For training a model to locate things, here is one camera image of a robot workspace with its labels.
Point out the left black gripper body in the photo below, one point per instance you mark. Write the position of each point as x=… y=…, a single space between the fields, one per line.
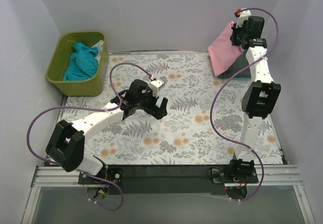
x=153 y=105

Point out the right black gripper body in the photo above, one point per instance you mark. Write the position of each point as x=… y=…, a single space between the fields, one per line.
x=235 y=36

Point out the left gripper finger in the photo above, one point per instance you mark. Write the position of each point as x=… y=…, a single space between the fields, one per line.
x=159 y=113
x=163 y=104

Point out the pink t-shirt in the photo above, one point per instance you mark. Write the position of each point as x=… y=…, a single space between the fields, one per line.
x=222 y=53

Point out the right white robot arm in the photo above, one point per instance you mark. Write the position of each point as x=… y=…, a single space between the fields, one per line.
x=261 y=96

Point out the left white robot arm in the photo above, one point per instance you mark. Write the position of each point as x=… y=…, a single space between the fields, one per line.
x=67 y=143

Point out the folded dark grey t-shirt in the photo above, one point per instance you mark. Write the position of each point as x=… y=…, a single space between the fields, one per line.
x=240 y=63

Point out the folded teal t-shirt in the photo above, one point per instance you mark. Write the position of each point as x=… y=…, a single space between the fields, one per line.
x=235 y=78

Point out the floral patterned table mat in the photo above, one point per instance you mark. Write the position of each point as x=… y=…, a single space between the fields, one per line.
x=204 y=120

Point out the white garment in bin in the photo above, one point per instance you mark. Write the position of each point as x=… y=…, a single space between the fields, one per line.
x=99 y=47

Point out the teal t-shirt in bin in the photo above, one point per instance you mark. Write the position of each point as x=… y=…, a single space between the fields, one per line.
x=83 y=65

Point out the green plastic bin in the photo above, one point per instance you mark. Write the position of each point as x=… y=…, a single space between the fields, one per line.
x=60 y=61

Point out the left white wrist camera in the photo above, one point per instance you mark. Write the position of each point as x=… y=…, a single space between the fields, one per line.
x=156 y=85

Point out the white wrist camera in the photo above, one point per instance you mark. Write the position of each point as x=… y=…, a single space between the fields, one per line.
x=242 y=15
x=156 y=85

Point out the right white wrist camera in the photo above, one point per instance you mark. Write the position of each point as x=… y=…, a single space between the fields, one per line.
x=242 y=15

